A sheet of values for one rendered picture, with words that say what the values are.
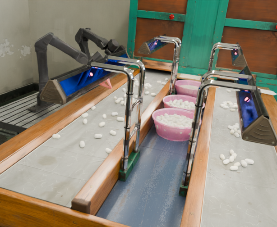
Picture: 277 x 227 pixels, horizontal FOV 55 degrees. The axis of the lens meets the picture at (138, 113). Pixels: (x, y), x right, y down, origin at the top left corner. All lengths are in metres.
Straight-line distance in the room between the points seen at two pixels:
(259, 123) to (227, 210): 0.37
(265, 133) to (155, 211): 0.47
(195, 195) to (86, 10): 3.00
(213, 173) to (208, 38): 1.51
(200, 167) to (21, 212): 0.64
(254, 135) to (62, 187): 0.62
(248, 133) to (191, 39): 1.79
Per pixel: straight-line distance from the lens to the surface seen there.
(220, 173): 1.11
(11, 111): 1.76
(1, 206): 1.02
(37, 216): 0.94
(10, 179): 1.03
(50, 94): 0.80
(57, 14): 3.84
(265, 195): 1.08
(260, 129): 0.69
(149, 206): 0.99
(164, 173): 1.16
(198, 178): 1.01
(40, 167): 1.06
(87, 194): 0.88
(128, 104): 0.95
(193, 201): 0.90
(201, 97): 0.89
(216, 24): 2.38
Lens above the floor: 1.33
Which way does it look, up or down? 22 degrees down
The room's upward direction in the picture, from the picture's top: 5 degrees clockwise
